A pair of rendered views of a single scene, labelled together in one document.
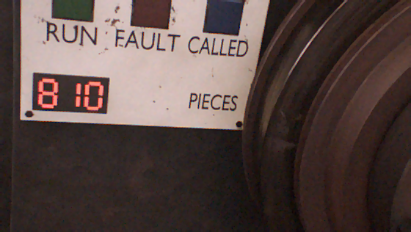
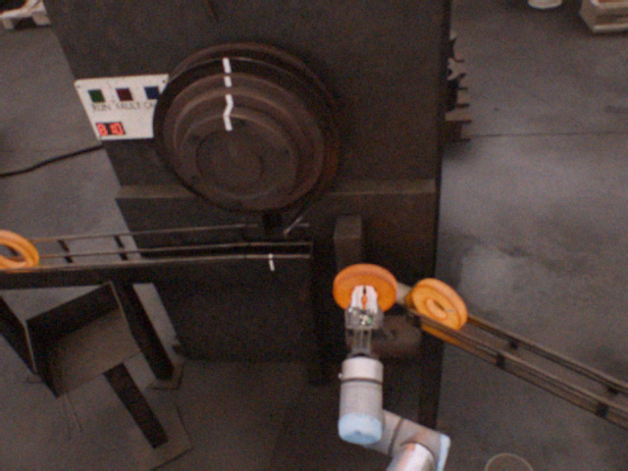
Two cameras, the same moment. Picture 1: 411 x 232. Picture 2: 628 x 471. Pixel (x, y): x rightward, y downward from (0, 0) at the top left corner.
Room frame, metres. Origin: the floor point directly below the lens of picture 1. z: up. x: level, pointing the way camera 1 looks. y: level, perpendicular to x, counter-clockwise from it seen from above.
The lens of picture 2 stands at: (-0.44, -0.94, 1.91)
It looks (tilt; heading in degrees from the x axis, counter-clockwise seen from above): 43 degrees down; 27
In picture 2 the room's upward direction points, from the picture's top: 8 degrees counter-clockwise
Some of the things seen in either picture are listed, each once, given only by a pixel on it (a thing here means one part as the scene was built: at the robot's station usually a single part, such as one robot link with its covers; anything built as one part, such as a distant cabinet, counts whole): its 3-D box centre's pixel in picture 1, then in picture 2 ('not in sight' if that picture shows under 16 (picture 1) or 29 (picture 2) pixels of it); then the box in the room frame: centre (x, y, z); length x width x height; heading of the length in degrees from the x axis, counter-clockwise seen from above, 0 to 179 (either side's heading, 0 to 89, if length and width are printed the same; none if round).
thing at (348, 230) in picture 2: not in sight; (350, 253); (0.67, -0.50, 0.68); 0.11 x 0.08 x 0.24; 15
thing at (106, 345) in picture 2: not in sight; (119, 391); (0.17, 0.14, 0.36); 0.26 x 0.20 x 0.72; 140
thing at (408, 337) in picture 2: not in sight; (384, 372); (0.55, -0.63, 0.27); 0.22 x 0.13 x 0.53; 105
